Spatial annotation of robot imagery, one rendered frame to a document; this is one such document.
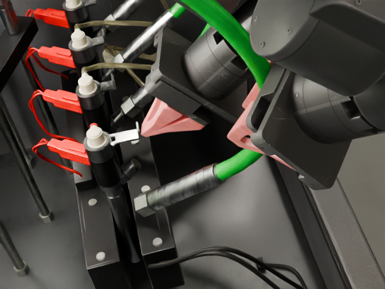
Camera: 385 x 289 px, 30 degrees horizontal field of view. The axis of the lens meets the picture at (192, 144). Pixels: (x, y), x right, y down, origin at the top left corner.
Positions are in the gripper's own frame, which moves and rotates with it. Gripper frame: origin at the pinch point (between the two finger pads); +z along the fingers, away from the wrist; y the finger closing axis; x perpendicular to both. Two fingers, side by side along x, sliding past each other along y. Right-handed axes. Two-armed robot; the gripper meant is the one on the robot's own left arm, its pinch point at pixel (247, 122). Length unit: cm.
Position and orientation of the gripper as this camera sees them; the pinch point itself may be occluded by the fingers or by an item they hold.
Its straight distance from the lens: 56.0
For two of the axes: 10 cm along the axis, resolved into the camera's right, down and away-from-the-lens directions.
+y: -4.2, 8.2, -3.7
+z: -5.0, 1.3, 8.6
